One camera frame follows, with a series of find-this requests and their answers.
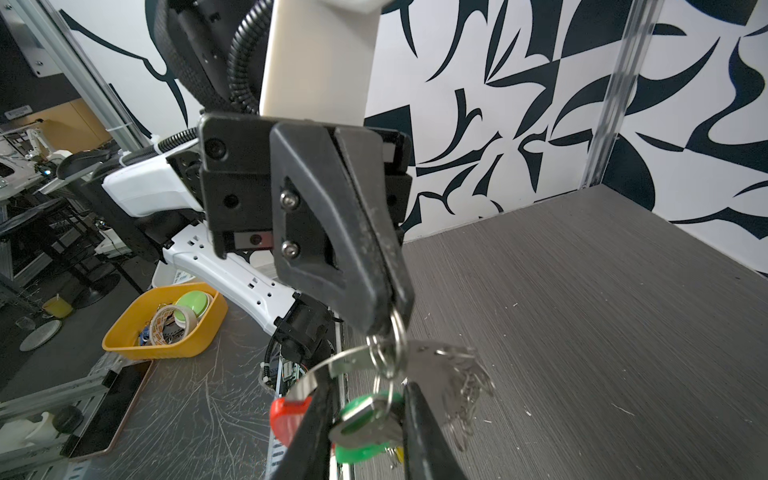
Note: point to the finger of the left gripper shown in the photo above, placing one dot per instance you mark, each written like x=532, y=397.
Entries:
x=376, y=161
x=316, y=208

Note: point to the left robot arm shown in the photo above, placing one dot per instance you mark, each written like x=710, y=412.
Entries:
x=217, y=49

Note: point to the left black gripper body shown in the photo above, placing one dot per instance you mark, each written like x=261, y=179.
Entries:
x=236, y=180

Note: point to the yellow plastic tray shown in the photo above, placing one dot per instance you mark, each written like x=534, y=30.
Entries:
x=129, y=336

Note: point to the green round lid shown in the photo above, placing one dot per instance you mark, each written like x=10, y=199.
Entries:
x=196, y=300

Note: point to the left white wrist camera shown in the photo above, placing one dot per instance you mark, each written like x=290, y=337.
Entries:
x=319, y=60

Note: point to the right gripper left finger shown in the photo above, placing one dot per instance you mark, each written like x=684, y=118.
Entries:
x=309, y=453

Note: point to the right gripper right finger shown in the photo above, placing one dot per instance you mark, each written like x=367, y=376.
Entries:
x=426, y=451

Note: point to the tape roll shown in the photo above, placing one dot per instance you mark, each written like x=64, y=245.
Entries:
x=170, y=325

